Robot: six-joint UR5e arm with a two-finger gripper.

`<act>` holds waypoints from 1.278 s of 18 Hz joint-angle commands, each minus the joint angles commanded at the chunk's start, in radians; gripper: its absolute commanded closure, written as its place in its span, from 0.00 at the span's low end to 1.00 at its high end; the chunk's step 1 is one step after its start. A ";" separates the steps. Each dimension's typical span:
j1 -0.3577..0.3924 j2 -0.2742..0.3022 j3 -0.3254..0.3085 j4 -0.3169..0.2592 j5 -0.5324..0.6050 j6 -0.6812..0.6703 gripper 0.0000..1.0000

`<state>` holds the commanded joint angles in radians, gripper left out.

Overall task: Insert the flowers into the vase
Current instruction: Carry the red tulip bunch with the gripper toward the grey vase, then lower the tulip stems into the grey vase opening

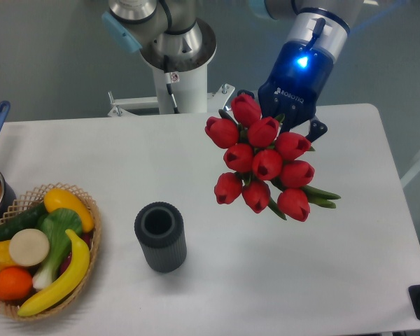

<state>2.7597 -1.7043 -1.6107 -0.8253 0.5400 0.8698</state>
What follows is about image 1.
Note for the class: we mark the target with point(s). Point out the yellow toy banana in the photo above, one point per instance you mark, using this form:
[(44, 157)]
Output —
[(65, 284)]

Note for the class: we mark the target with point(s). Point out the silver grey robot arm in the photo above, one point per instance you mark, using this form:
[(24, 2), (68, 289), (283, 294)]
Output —
[(178, 46)]

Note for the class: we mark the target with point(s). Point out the orange toy fruit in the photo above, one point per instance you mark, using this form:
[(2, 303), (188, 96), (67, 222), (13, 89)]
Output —
[(15, 283)]

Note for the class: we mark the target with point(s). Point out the woven wicker basket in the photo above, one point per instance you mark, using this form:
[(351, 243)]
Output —
[(31, 199)]

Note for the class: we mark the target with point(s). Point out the beige round toy slice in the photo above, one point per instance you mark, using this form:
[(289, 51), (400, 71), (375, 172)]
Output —
[(29, 247)]

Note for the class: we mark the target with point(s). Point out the dark grey ribbed vase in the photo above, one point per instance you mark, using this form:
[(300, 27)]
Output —
[(160, 231)]

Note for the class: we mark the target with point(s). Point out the white metal base bracket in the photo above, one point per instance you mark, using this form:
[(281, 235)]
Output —
[(129, 107)]

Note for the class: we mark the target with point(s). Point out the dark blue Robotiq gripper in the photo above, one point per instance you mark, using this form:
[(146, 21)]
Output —
[(301, 71)]

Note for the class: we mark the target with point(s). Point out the dark green toy cucumber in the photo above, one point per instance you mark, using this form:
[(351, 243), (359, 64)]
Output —
[(27, 219)]

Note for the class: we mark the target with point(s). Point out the red tulip bouquet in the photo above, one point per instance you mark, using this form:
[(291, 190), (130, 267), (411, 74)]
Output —
[(265, 166)]

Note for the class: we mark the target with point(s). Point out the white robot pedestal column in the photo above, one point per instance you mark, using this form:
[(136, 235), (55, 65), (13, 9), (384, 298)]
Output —
[(187, 90)]

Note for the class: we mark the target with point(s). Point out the yellow toy squash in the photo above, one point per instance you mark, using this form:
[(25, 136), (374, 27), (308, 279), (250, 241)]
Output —
[(63, 199)]

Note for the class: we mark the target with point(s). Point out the green toy bok choy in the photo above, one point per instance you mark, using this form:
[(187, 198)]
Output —
[(54, 226)]

